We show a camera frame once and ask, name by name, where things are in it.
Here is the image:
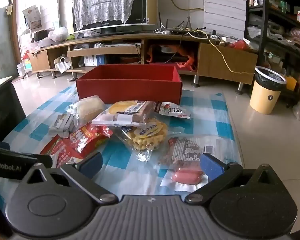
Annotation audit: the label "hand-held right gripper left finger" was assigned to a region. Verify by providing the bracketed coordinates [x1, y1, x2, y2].
[21, 152, 118, 204]

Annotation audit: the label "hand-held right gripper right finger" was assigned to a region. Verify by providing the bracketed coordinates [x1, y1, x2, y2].
[184, 153, 278, 204]

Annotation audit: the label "white plastic bag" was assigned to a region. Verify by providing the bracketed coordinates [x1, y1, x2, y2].
[48, 26, 69, 42]

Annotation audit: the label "red plastic bag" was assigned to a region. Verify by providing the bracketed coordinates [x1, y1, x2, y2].
[229, 39, 253, 50]

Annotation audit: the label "white paper bag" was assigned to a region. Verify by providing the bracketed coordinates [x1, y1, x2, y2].
[54, 55, 71, 74]

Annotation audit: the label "white slatted panel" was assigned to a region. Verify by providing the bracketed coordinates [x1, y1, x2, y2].
[204, 0, 247, 39]

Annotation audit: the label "black shelf rack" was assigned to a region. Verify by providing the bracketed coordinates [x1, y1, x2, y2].
[245, 0, 300, 108]

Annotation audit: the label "assorted shelf goods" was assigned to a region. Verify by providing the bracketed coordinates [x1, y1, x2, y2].
[247, 0, 300, 93]

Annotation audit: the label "pink sausage packet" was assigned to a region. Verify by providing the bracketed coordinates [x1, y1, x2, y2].
[160, 166, 209, 188]

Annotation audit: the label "round cake clear packet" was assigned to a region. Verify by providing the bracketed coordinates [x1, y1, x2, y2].
[67, 95, 108, 128]

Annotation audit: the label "television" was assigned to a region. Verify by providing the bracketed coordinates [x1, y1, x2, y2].
[66, 0, 158, 35]

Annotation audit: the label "white lace cover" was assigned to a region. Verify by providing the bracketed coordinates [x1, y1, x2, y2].
[72, 0, 138, 32]

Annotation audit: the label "yellow bread packet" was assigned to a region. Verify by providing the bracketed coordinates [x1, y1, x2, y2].
[92, 100, 157, 128]

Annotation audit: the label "yellow cable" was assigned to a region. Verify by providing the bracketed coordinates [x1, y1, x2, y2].
[171, 0, 256, 75]

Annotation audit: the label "blue white checkered tablecloth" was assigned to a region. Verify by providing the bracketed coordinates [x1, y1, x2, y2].
[0, 82, 244, 205]

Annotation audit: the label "clear silver snack packet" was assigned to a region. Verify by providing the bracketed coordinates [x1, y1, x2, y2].
[156, 101, 192, 120]

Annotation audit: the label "black basket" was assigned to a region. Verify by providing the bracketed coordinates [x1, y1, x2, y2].
[32, 29, 49, 43]

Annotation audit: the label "cream trash bin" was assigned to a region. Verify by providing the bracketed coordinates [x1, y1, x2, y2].
[249, 66, 287, 115]

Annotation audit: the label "silver media player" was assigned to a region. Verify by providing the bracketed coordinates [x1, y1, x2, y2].
[102, 42, 140, 48]

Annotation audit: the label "red cardboard box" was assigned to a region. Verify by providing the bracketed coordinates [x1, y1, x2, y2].
[75, 64, 183, 105]

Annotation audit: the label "wooden television stand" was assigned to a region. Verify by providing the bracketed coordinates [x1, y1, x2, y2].
[28, 31, 259, 84]

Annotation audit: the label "black cabinet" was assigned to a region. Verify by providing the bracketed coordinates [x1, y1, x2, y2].
[0, 76, 27, 143]

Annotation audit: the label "plastic drawer unit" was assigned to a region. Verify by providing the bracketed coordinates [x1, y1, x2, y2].
[17, 50, 31, 78]

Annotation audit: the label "dried meat clear packet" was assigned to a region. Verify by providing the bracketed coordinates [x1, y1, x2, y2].
[160, 135, 217, 167]

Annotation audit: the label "dark glass door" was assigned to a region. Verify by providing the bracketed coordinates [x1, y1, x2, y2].
[0, 7, 19, 80]

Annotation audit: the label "orange bag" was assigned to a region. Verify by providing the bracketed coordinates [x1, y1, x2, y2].
[147, 44, 198, 72]

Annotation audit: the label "red crinkled packet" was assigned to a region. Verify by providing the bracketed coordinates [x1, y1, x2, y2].
[69, 123, 114, 158]

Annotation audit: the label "white biscuit packet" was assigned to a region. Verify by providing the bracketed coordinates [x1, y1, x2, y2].
[48, 112, 76, 138]

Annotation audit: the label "black router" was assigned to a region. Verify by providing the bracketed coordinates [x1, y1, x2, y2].
[159, 12, 207, 34]

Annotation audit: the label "waffle packet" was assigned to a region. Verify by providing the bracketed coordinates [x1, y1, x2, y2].
[115, 117, 169, 162]

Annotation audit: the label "white blue box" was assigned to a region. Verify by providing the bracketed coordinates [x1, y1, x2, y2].
[83, 55, 106, 67]

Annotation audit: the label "printed cardboard box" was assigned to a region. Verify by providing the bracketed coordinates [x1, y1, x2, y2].
[22, 5, 42, 30]

